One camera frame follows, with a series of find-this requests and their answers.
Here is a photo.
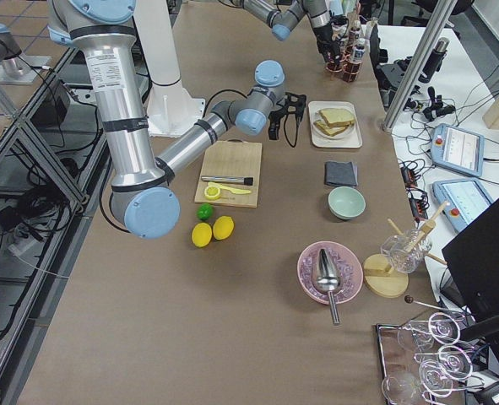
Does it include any wooden cutting board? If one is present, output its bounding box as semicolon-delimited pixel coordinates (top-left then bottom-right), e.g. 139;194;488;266
194;141;263;208

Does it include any tea bottle lower left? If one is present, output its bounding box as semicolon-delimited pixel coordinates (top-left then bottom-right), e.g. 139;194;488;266
348;20;361;46

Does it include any grey folded cloth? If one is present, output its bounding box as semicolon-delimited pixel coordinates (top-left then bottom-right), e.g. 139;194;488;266
324;161;358;186

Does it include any wooden mug tree stand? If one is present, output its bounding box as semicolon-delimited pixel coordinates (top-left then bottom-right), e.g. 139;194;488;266
363;202;447;298

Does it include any yellow plastic knife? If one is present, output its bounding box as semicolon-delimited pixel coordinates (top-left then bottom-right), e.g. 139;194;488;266
207;182;252;195

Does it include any mint green bowl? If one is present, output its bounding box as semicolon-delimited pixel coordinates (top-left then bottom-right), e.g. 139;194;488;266
328;186;366;220

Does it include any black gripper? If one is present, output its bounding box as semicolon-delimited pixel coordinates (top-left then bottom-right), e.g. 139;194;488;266
268;92;306;140
314;16;347;57

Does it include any black camera tripod device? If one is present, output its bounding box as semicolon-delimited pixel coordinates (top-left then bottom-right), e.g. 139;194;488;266
375;37;456;122

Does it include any tea bottle lower right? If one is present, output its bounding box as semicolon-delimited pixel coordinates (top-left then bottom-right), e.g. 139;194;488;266
350;38;366;64

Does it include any green lime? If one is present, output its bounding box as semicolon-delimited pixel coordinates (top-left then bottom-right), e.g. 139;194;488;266
197;203;214;221

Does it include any yellow lemon lower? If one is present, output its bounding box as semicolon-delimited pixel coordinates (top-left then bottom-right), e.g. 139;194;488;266
191;222;213;248

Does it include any bread slice under egg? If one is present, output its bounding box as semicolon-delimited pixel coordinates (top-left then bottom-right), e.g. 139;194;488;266
313;120;350;138

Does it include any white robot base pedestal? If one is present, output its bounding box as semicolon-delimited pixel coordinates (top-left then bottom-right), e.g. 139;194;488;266
133;0;205;138

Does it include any glass mug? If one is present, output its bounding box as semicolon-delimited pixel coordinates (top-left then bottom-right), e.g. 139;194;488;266
381;229;432;274

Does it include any aluminium frame post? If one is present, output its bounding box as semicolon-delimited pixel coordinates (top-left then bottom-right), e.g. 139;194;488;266
382;0;457;133

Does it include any yellow lemon upper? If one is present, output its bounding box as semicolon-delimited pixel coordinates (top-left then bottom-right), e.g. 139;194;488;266
212;216;235;240

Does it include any steel ice scoop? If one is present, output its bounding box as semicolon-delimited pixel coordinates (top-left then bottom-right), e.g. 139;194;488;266
312;248;341;326

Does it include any black glass tray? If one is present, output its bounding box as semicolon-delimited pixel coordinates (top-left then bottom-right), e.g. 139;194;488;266
375;312;499;404

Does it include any steel muddler black tip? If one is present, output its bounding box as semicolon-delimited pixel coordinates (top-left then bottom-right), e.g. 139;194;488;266
200;175;254;186

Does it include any yellow lemon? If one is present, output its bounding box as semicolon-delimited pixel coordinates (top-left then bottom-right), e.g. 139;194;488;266
212;216;235;240
191;222;213;248

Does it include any white round plate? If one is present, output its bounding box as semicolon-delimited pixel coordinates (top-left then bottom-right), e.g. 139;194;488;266
312;110;355;140

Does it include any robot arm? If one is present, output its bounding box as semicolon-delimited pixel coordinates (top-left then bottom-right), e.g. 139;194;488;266
48;1;287;239
221;0;341;62

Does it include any cream rabbit tray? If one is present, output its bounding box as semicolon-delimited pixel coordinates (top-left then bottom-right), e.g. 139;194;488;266
307;101;362;149

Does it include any pink bowl with ice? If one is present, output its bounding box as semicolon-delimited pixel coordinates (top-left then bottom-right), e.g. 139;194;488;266
297;241;364;305

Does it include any black monitor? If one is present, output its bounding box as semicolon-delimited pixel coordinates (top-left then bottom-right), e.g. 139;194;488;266
441;197;499;330

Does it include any halved lemon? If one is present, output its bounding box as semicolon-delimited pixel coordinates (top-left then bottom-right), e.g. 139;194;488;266
203;185;222;201

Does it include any copper wire bottle rack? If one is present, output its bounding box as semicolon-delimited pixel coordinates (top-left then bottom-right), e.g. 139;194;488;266
325;25;368;83

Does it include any tea bottle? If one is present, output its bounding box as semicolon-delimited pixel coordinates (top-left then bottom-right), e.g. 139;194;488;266
348;20;361;46
350;38;366;64

